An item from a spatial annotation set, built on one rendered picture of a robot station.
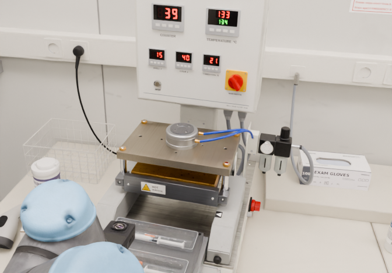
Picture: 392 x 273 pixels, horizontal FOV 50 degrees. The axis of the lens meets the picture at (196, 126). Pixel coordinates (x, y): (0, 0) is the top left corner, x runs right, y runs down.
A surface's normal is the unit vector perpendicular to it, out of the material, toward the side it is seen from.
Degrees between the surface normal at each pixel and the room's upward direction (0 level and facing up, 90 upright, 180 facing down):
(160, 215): 0
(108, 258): 49
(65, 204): 20
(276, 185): 0
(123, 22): 90
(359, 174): 88
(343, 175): 87
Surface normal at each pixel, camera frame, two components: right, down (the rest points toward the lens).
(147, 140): 0.04, -0.89
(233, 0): -0.23, 0.43
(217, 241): -0.13, -0.40
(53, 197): -0.05, -0.69
